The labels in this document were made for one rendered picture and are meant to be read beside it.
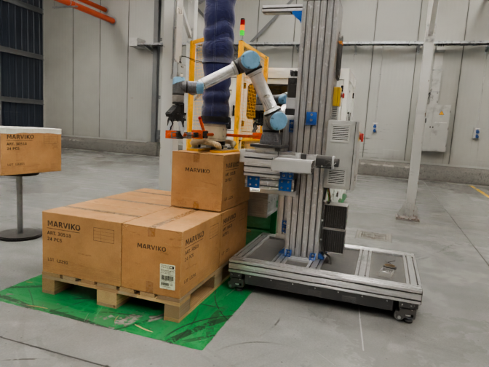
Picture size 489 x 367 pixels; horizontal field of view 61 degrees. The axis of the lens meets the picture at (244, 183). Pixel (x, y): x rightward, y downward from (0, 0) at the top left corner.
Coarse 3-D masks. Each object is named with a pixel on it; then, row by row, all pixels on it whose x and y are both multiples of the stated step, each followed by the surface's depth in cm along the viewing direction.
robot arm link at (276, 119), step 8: (240, 56) 271; (248, 56) 261; (256, 56) 262; (240, 64) 269; (248, 64) 261; (256, 64) 262; (248, 72) 265; (256, 72) 265; (256, 80) 266; (264, 80) 268; (256, 88) 269; (264, 88) 268; (264, 96) 269; (272, 96) 271; (264, 104) 271; (272, 104) 270; (272, 112) 270; (280, 112) 269; (272, 120) 269; (280, 120) 270; (272, 128) 277; (280, 128) 272
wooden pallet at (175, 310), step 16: (48, 272) 271; (224, 272) 324; (48, 288) 272; (64, 288) 279; (96, 288) 260; (112, 288) 256; (128, 288) 252; (208, 288) 291; (112, 304) 257; (176, 304) 242; (192, 304) 264; (176, 320) 243
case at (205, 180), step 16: (176, 160) 299; (192, 160) 295; (208, 160) 290; (224, 160) 288; (176, 176) 300; (192, 176) 296; (208, 176) 292; (224, 176) 291; (240, 176) 322; (176, 192) 302; (192, 192) 297; (208, 192) 293; (224, 192) 294; (240, 192) 325; (208, 208) 294; (224, 208) 297
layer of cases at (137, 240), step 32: (128, 192) 351; (160, 192) 361; (64, 224) 262; (96, 224) 254; (128, 224) 247; (160, 224) 250; (192, 224) 254; (224, 224) 300; (64, 256) 265; (96, 256) 257; (128, 256) 249; (160, 256) 242; (192, 256) 253; (224, 256) 306; (160, 288) 245; (192, 288) 257
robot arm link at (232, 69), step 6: (234, 60) 277; (228, 66) 276; (234, 66) 275; (216, 72) 275; (222, 72) 275; (228, 72) 275; (234, 72) 277; (240, 72) 278; (204, 78) 274; (210, 78) 274; (216, 78) 274; (222, 78) 276; (204, 84) 274; (210, 84) 275
